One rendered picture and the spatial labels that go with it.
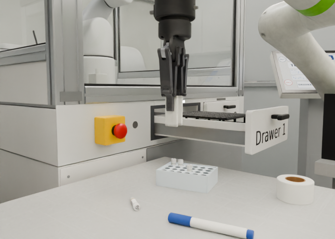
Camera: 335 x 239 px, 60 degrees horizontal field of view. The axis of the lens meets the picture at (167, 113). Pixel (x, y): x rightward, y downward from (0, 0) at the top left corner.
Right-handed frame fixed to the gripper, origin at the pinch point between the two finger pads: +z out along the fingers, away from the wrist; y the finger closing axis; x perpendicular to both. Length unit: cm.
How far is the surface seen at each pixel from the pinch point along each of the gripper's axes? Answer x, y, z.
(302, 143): 29, -120, 26
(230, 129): 9.8, -15.2, 5.7
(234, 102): -1, -73, 1
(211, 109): -6, -53, 3
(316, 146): 36, -117, 26
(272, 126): 19.6, -25.7, 5.4
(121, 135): -14.4, 0.2, 6.9
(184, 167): 1.8, -2.4, 13.8
